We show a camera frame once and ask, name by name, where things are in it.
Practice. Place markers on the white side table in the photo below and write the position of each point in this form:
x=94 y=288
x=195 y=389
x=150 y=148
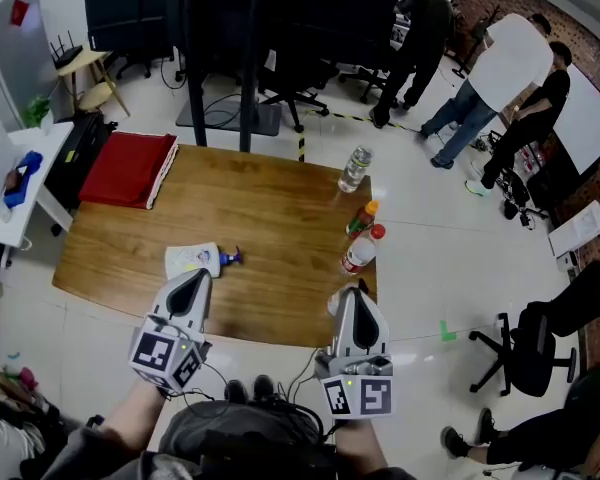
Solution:
x=30 y=188

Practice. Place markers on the black router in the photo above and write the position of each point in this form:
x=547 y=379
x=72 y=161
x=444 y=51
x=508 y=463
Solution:
x=66 y=55

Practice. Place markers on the blue tool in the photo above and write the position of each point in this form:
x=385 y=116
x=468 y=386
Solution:
x=22 y=183

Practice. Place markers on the red cap white bottle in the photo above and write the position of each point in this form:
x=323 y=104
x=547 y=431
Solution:
x=360 y=254

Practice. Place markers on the white cabinet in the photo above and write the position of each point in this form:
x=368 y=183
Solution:
x=10 y=68

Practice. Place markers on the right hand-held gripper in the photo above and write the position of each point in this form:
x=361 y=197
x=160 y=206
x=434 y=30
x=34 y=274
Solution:
x=356 y=368

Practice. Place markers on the clear water bottle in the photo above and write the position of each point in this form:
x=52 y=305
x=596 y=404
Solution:
x=354 y=172

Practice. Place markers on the orange cap sauce bottle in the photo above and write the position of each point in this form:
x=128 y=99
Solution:
x=361 y=222

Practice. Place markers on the green potted plant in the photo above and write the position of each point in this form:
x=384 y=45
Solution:
x=37 y=110

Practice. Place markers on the person's black shoe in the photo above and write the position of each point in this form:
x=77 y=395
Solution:
x=236 y=392
x=263 y=387

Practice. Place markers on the wooden stool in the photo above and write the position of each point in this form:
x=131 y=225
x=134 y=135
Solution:
x=87 y=78

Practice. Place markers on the person's grey sleeve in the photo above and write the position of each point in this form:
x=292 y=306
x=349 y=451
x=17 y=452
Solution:
x=95 y=458

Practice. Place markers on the folded red cloth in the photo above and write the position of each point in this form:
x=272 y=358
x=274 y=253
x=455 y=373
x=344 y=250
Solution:
x=125 y=168

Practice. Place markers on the white board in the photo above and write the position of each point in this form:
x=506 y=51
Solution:
x=587 y=118

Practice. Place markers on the black office chair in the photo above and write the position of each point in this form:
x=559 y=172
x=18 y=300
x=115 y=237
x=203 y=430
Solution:
x=532 y=353
x=300 y=80

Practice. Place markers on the person's right forearm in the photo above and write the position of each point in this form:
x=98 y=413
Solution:
x=357 y=445

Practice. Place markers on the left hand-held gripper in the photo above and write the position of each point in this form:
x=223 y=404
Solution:
x=172 y=338

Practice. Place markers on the white cardboard box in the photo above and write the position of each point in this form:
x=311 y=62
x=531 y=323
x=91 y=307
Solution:
x=577 y=228

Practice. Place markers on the black waist pack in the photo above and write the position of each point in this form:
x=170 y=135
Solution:
x=265 y=455

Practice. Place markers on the large black screen stand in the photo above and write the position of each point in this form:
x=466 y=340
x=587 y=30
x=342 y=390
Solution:
x=240 y=13

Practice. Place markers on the red tag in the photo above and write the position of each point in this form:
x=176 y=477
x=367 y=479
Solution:
x=19 y=12

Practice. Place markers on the white bottle with blue pump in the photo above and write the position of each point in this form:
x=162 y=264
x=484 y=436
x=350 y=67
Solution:
x=190 y=259

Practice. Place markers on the person's left forearm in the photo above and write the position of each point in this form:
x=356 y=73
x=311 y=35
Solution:
x=130 y=420

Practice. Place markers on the black case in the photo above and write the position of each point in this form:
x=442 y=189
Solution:
x=80 y=158

